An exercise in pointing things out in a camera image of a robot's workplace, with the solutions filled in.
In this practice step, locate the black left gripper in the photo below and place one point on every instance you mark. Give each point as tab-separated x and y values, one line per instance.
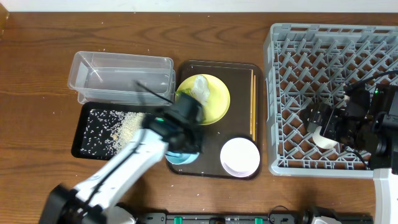
201	144

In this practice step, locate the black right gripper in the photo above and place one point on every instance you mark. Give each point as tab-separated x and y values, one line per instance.
334	115

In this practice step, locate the light blue bowl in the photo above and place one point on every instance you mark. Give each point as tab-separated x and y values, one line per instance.
181	158

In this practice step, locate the white paper cup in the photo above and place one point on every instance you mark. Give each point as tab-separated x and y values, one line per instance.
321	141

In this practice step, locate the leftover rice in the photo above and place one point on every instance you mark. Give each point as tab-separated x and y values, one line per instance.
124	127

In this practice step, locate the yellow green snack wrapper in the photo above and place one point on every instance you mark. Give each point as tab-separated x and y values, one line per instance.
186	91

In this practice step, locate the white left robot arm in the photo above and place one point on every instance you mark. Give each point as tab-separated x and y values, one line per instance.
94	199

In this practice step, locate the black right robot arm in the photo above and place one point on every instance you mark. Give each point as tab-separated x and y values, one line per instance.
368	123

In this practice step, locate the grey dishwasher rack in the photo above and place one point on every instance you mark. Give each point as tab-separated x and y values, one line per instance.
310	63

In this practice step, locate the black waste tray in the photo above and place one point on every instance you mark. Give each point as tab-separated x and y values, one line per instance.
87	107

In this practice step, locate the crumpled white napkin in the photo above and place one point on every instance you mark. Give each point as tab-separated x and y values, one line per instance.
200	90

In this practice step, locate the yellow plate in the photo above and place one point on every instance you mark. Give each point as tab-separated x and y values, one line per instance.
218	102

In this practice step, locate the right wooden chopstick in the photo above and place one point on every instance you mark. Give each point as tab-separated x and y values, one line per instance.
254	109

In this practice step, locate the wooden chopstick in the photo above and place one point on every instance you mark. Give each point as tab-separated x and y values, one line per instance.
251	99
254	109

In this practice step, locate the dark brown serving tray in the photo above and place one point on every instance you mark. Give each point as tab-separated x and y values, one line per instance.
234	124

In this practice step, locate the left wooden chopstick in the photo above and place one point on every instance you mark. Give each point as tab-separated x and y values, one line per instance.
251	99

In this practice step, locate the clear plastic bin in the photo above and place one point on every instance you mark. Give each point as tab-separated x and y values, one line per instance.
122	78

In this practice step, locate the black rail with green clips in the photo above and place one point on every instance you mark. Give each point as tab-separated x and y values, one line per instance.
278	215

